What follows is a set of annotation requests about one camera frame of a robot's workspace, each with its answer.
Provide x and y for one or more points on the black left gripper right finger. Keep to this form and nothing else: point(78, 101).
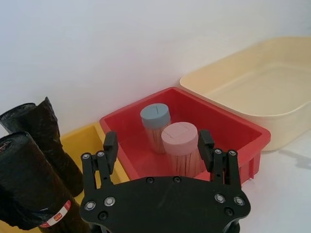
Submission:
point(206, 150)

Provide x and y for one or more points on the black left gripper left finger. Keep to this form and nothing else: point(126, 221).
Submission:
point(110, 150)

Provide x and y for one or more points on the red plastic bin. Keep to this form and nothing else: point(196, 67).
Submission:
point(226, 131)

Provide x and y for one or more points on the toothpick jar with pink lid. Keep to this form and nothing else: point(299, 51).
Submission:
point(179, 140)

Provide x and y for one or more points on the yellow plastic bin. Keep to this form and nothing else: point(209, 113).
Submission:
point(85, 138)

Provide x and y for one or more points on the toothpick jar with blue lid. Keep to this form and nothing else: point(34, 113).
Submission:
point(155, 116)

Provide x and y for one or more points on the black plastic bag roll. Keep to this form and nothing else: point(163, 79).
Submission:
point(46, 131)

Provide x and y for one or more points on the black bag roll, red label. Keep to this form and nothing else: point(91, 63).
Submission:
point(26, 174)

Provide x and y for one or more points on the cream plastic basin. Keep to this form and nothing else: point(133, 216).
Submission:
point(262, 80)

